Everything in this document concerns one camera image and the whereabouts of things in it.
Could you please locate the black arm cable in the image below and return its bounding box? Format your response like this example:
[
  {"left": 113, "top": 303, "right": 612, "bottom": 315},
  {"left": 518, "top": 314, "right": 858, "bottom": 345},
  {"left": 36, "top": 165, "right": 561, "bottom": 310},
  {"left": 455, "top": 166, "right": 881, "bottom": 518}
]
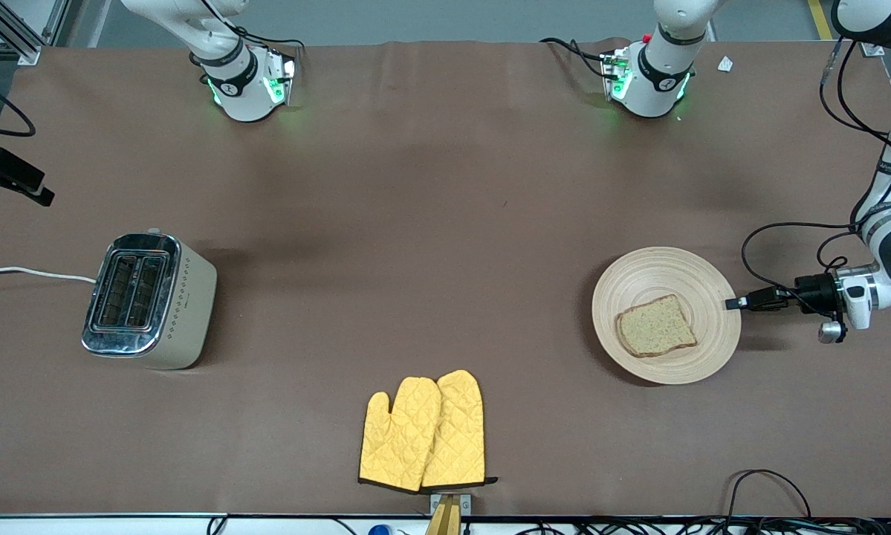
[
  {"left": 0, "top": 69, "right": 37, "bottom": 139},
  {"left": 741, "top": 37, "right": 891, "bottom": 317}
]

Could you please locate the yellow floor tape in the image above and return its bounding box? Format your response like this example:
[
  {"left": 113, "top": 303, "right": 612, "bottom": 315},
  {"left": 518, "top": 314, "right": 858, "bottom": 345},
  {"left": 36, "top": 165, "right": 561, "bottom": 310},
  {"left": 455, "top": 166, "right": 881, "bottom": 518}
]
[{"left": 807, "top": 0, "right": 835, "bottom": 42}]

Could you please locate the black base cable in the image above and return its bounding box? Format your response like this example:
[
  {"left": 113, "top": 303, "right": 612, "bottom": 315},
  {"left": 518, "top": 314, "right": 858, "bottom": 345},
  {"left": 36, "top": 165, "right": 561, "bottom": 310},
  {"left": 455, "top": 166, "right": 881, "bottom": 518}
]
[
  {"left": 540, "top": 37, "right": 611, "bottom": 80},
  {"left": 200, "top": 0, "right": 306, "bottom": 54}
]

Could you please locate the silver two-slot toaster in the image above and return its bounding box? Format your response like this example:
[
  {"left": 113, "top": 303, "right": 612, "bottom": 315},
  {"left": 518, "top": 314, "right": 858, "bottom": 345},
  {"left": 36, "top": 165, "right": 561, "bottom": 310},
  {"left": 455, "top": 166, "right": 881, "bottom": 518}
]
[{"left": 81, "top": 229, "right": 218, "bottom": 371}]

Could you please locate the brown toast slice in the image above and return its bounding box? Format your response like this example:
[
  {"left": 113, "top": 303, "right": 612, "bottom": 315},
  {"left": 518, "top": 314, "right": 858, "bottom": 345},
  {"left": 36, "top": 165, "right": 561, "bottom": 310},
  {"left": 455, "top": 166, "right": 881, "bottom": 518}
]
[{"left": 615, "top": 294, "right": 699, "bottom": 359}]

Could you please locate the round wooden plate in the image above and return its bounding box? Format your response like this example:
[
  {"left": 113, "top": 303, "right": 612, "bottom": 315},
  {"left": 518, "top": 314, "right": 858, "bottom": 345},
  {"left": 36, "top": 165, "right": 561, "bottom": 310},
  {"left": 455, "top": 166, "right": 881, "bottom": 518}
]
[{"left": 592, "top": 247, "right": 742, "bottom": 386}]

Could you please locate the yellow quilted oven mitt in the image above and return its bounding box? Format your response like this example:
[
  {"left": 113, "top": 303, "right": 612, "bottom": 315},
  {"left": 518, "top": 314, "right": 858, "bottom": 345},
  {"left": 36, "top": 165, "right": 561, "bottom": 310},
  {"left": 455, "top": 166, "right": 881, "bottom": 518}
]
[
  {"left": 421, "top": 369, "right": 499, "bottom": 490},
  {"left": 358, "top": 377, "right": 443, "bottom": 493}
]

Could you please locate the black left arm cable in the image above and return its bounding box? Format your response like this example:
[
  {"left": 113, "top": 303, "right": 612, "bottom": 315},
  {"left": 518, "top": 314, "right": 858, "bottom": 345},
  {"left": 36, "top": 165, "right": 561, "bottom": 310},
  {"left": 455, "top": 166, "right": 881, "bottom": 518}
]
[{"left": 741, "top": 37, "right": 891, "bottom": 317}]

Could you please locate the black looped cable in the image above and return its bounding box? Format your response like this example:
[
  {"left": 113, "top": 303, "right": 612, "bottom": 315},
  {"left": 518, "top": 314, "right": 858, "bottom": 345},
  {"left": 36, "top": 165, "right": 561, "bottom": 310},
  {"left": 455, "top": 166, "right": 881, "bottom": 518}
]
[{"left": 725, "top": 469, "right": 812, "bottom": 521}]

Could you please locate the brown table cover sheet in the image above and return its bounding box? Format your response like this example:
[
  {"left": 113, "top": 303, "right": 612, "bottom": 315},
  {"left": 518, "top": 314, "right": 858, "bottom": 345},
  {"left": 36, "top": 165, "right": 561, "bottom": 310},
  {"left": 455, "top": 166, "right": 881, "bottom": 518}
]
[{"left": 0, "top": 39, "right": 891, "bottom": 519}]

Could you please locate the black left base cable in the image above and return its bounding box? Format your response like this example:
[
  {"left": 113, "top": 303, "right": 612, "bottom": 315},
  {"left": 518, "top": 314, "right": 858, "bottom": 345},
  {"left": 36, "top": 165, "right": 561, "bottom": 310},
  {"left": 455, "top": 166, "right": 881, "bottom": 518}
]
[{"left": 540, "top": 37, "right": 611, "bottom": 80}]

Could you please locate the wooden clamp with metal bracket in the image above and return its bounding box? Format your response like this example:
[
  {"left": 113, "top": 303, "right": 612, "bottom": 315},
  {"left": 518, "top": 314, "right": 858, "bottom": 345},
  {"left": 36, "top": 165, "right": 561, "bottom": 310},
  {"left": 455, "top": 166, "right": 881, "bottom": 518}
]
[{"left": 424, "top": 493, "right": 473, "bottom": 535}]

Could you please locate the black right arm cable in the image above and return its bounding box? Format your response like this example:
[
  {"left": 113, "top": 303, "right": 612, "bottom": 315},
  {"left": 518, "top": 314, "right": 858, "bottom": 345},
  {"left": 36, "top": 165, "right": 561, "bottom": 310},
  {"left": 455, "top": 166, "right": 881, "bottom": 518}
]
[{"left": 0, "top": 69, "right": 37, "bottom": 139}]

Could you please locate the aluminium frame profile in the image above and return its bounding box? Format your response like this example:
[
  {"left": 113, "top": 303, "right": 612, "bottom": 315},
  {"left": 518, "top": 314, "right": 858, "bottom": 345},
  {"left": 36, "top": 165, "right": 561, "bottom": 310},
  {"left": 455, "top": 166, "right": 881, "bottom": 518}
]
[{"left": 0, "top": 0, "right": 71, "bottom": 65}]

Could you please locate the black right base cable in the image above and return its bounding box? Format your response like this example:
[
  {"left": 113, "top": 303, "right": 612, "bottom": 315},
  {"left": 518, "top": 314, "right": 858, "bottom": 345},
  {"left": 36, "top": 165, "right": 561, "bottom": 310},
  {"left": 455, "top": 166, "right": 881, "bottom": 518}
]
[{"left": 200, "top": 0, "right": 306, "bottom": 54}]

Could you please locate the white toaster power cord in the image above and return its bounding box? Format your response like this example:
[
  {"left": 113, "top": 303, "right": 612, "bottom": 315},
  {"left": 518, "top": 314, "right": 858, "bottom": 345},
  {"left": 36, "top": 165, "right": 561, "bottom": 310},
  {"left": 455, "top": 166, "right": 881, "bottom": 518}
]
[{"left": 0, "top": 266, "right": 97, "bottom": 285}]

